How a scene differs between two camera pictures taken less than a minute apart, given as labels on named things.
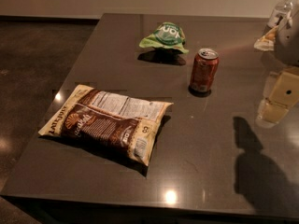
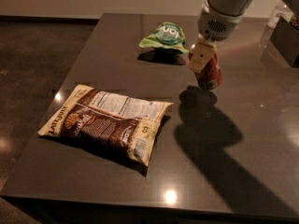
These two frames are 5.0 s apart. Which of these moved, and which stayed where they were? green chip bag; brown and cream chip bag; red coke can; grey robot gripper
Moved: red coke can; grey robot gripper
Stayed: green chip bag; brown and cream chip bag
